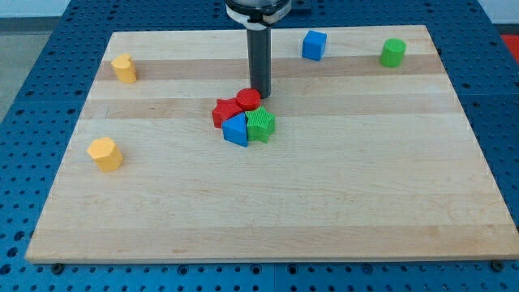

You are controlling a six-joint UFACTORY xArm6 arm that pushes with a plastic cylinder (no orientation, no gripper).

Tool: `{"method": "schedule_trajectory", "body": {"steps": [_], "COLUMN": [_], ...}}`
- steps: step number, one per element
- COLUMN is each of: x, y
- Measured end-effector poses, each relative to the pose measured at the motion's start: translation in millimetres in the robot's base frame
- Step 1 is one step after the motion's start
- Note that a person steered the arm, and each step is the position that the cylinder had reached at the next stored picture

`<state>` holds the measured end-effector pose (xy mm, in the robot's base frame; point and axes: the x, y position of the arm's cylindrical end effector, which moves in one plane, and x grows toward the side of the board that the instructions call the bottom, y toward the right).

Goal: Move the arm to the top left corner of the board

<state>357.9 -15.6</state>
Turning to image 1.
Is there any robot arm flange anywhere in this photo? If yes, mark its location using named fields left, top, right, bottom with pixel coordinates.
left=225, top=0, right=292, bottom=31

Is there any wooden board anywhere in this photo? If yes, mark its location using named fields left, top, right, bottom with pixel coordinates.
left=26, top=25, right=518, bottom=264

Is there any green star block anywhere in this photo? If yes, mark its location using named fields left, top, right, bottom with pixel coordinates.
left=246, top=105, right=276, bottom=143

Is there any blue triangle block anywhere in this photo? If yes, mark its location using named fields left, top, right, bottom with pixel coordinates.
left=221, top=113, right=248, bottom=147

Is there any red cylinder block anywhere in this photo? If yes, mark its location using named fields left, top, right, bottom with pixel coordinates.
left=236, top=88, right=261, bottom=111

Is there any red star block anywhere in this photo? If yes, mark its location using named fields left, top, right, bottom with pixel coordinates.
left=212, top=98, right=243, bottom=128

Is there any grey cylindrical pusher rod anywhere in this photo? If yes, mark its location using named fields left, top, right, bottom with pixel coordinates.
left=247, top=28, right=272, bottom=99

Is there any blue cube block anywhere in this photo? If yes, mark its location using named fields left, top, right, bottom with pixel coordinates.
left=302, top=30, right=328, bottom=61

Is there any yellow hexagon block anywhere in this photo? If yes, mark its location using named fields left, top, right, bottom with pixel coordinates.
left=87, top=137, right=123, bottom=172

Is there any yellow heart block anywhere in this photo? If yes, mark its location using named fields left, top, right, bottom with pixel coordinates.
left=111, top=54, right=137, bottom=84

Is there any green cylinder block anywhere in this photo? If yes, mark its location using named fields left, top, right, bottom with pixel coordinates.
left=380, top=38, right=406, bottom=68

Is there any blue perforated table plate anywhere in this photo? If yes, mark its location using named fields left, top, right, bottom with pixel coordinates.
left=1, top=0, right=518, bottom=291

